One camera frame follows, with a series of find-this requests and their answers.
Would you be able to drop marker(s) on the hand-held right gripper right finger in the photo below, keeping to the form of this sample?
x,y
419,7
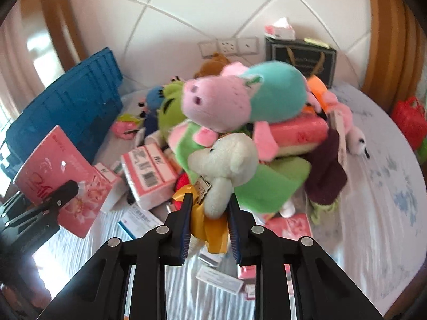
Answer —
x,y
233,236

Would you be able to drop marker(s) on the brown bear plush toy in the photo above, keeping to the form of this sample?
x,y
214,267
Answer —
x,y
213,65

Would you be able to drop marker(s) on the black gift box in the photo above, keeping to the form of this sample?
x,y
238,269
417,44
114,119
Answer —
x,y
300,55

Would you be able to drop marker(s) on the pink pig plush teal body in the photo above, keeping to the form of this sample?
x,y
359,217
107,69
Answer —
x,y
277,90

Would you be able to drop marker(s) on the wooden pillar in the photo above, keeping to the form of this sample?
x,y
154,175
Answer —
x,y
63,16
390,40

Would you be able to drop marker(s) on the blue plastic crate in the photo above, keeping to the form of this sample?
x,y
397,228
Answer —
x,y
66,106

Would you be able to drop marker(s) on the white bear plush toy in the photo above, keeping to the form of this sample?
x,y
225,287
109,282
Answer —
x,y
230,160

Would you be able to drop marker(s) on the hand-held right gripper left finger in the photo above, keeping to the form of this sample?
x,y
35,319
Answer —
x,y
186,230

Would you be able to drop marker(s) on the pink white barcode tissue pack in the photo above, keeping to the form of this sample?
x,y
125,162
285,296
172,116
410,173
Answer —
x,y
146,173

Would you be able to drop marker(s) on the pink flamingo plush toy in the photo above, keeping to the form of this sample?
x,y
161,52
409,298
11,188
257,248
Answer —
x,y
345,113

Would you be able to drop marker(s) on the white wall socket panel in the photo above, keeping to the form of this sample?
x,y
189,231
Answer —
x,y
230,46

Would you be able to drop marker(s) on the blue white medicine box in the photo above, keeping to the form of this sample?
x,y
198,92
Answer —
x,y
140,219

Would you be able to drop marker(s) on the long pink tissue pack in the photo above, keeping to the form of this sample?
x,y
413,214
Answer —
x,y
300,133

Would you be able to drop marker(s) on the pink green wipes packet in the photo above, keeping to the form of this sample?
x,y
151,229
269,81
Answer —
x,y
125,128

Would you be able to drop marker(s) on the pink tissue box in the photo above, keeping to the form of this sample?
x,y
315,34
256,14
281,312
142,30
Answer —
x,y
280,30

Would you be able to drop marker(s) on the yellow notepad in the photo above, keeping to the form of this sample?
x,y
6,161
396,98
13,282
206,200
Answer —
x,y
317,42

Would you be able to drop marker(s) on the red plastic bag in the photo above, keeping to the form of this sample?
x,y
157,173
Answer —
x,y
408,116

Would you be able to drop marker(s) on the flat pink tissue pack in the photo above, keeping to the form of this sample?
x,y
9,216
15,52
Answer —
x,y
293,228

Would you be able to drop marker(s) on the yellow snack packet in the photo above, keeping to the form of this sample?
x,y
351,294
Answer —
x,y
213,233

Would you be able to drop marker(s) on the orange plush toy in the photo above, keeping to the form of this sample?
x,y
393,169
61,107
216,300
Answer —
x,y
317,88

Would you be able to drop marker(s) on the lime green plush cloth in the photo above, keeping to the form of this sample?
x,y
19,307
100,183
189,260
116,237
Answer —
x,y
280,183

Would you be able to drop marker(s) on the flat white paper box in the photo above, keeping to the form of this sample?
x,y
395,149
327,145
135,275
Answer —
x,y
216,278

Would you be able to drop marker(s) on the green frog plush toy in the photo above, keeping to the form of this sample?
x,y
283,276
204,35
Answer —
x,y
170,106

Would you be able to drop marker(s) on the large pink tissue pack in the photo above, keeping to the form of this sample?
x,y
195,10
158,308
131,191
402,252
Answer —
x,y
43,173

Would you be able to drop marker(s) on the blue plush toy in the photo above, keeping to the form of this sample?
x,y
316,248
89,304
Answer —
x,y
155,98

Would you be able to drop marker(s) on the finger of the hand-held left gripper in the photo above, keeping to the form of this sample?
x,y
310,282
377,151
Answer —
x,y
11,201
63,193

